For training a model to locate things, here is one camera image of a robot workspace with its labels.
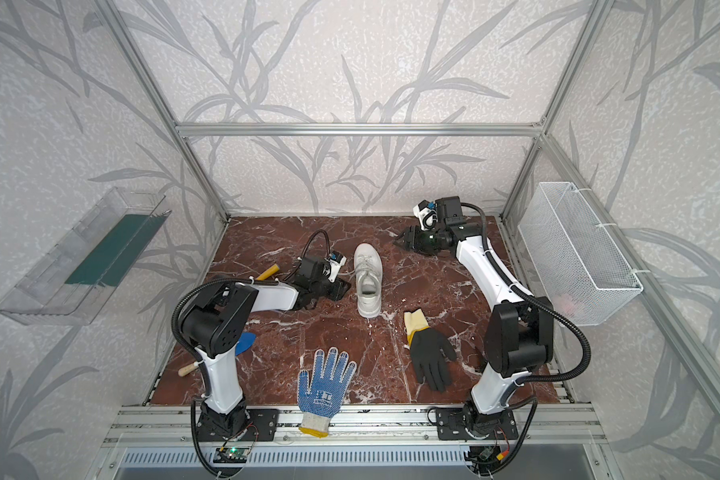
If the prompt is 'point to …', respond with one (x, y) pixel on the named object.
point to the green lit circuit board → (231, 455)
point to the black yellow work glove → (431, 351)
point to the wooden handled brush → (185, 370)
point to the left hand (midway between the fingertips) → (348, 273)
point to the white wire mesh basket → (578, 266)
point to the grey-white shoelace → (366, 264)
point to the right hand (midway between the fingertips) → (402, 234)
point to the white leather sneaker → (369, 274)
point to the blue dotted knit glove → (321, 399)
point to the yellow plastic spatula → (269, 272)
